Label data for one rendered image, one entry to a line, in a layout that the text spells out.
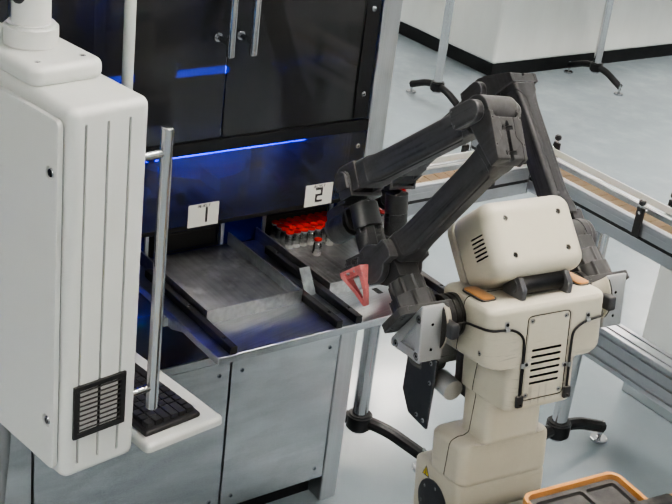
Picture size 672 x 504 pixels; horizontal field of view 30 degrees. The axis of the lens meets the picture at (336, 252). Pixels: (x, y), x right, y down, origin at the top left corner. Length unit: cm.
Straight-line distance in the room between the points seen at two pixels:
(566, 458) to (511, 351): 188
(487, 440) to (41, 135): 104
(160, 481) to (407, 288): 128
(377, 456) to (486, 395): 161
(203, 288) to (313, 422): 76
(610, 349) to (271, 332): 132
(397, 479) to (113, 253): 187
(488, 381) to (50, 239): 87
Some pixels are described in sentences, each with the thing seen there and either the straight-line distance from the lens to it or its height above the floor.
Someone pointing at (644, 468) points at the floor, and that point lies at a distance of 427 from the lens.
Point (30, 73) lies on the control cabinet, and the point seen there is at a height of 157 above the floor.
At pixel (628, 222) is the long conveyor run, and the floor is 91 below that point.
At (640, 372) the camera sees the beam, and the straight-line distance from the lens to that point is 379.
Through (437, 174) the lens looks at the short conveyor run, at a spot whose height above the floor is 93.
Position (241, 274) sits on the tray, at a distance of 308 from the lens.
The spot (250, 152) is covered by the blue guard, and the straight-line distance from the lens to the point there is 305.
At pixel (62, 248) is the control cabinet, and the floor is 129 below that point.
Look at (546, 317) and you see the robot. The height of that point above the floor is 121.
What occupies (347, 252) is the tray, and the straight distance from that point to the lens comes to 325.
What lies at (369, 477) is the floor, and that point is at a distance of 394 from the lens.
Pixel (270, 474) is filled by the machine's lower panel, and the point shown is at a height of 16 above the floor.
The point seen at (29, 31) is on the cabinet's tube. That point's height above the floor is 162.
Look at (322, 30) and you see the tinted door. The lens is 307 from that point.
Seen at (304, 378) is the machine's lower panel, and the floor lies 46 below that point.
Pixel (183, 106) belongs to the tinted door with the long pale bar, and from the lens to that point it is 292.
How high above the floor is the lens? 228
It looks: 26 degrees down
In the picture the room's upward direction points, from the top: 7 degrees clockwise
